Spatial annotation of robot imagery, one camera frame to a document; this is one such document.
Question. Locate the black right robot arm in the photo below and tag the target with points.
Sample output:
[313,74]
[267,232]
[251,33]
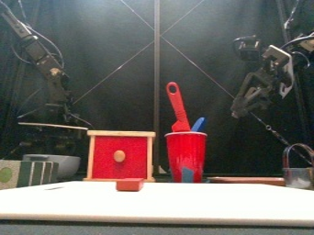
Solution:
[307,42]

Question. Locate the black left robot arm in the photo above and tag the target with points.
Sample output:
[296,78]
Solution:
[41,58]

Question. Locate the white cutting board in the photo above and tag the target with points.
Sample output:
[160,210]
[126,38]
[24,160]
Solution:
[172,205]

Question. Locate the thin wooden stick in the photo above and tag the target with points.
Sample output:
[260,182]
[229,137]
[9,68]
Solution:
[53,125]

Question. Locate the grey bowl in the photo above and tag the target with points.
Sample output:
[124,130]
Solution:
[66,165]

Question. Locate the red wooden box with knob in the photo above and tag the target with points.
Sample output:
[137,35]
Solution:
[120,143]

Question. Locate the green striped wooden block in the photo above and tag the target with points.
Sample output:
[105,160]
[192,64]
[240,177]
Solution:
[40,173]

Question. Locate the red plastic cup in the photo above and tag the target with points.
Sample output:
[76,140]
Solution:
[187,153]

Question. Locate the flat wooden tray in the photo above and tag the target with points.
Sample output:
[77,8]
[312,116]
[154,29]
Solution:
[245,181]

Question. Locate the small red wooden block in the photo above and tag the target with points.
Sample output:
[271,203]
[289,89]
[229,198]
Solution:
[130,184]

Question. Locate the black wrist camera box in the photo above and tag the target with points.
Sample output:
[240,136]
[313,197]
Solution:
[248,49]

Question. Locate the vertical metal frame pole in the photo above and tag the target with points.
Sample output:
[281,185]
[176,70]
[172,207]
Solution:
[157,76]

